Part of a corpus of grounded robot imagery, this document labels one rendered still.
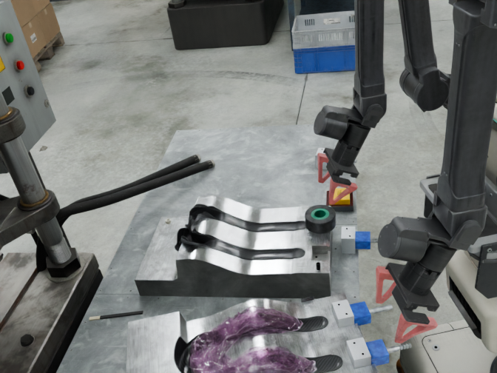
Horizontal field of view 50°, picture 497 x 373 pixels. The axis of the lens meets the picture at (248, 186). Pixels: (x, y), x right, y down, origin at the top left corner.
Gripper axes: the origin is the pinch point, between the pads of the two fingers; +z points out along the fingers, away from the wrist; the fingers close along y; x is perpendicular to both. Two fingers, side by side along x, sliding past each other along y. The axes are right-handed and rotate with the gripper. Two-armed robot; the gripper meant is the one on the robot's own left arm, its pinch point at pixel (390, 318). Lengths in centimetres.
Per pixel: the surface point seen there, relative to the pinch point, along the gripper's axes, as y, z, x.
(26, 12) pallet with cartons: -474, 121, -135
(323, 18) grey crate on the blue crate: -368, 22, 107
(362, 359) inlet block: -1.0, 12.7, 0.9
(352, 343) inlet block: -4.9, 12.9, -0.1
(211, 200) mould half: -57, 19, -23
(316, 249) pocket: -35.3, 13.2, 0.5
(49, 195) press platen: -59, 28, -66
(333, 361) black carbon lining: -3.9, 17.6, -2.5
